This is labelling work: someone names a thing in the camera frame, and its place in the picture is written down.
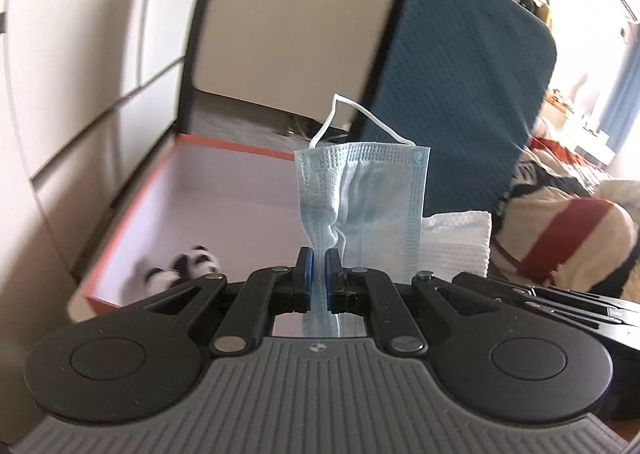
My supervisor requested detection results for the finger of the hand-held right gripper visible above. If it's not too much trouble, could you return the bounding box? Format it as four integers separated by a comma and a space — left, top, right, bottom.
451, 271, 632, 322

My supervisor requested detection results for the white fleece blanket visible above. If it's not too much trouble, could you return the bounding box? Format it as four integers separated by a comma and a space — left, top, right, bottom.
594, 178, 640, 216

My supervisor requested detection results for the red striped quilt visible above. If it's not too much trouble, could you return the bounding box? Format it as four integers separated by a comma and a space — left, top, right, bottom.
492, 133, 640, 306

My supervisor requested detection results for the white wardrobe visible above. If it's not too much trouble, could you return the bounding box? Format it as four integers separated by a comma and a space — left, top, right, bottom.
0, 0, 222, 286

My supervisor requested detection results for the white tissue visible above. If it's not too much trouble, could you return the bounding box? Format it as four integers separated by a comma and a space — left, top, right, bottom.
419, 211, 494, 281

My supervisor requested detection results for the blue textured mattress pad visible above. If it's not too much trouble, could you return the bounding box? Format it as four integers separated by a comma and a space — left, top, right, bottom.
350, 0, 559, 226

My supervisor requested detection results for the orange cardboard box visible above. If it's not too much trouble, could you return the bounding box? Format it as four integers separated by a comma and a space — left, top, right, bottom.
67, 133, 302, 326

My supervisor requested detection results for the beige chair with black frame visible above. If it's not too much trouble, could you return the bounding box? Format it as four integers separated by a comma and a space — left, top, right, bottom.
175, 0, 414, 156

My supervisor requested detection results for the white dresser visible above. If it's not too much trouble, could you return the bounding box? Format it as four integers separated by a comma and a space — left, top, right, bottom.
541, 89, 619, 171

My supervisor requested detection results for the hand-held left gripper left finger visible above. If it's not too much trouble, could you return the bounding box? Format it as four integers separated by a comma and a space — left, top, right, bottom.
127, 245, 316, 356

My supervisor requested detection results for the panda plush toy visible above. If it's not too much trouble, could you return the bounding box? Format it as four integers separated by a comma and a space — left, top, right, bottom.
141, 244, 224, 296

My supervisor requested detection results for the blue face mask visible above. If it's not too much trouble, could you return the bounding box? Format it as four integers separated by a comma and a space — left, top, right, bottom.
293, 93, 431, 338

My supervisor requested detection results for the blue curtain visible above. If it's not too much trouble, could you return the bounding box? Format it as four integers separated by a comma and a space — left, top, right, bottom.
599, 28, 640, 156

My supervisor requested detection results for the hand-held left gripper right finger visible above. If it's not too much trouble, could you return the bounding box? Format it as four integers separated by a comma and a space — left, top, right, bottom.
325, 248, 501, 356

